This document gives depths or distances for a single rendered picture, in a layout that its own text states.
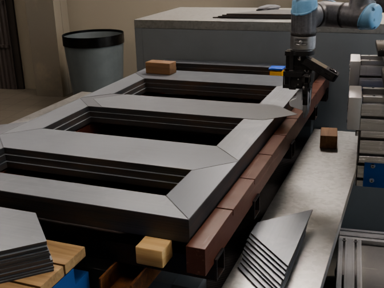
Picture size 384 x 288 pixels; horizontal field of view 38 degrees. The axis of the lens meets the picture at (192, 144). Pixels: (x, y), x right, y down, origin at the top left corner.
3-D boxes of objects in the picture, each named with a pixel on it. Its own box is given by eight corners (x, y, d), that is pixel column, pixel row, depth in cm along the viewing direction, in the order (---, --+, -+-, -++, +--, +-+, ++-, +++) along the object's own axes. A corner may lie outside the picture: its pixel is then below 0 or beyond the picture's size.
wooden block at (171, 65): (146, 73, 241) (144, 62, 240) (152, 70, 246) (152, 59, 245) (170, 75, 236) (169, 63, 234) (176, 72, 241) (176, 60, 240)
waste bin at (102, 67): (137, 101, 536) (132, 29, 513) (114, 118, 485) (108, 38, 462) (86, 99, 550) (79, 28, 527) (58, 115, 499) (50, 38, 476)
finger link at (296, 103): (290, 116, 177) (290, 87, 173) (308, 118, 174) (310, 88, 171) (287, 119, 174) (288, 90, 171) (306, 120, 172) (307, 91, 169)
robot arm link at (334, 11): (352, 26, 172) (333, 30, 164) (321, 23, 179) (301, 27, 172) (354, 0, 169) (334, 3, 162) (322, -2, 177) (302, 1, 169)
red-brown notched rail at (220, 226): (186, 272, 110) (185, 246, 108) (319, 86, 252) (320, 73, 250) (205, 276, 109) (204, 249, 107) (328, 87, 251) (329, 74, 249)
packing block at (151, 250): (136, 263, 112) (135, 246, 111) (147, 251, 117) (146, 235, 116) (163, 268, 110) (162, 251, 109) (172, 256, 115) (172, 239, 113)
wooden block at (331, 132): (336, 149, 199) (337, 136, 197) (319, 148, 200) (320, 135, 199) (336, 140, 208) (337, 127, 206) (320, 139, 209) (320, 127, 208)
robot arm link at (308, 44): (318, 34, 169) (313, 38, 162) (317, 48, 170) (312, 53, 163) (293, 33, 172) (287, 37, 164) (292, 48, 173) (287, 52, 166)
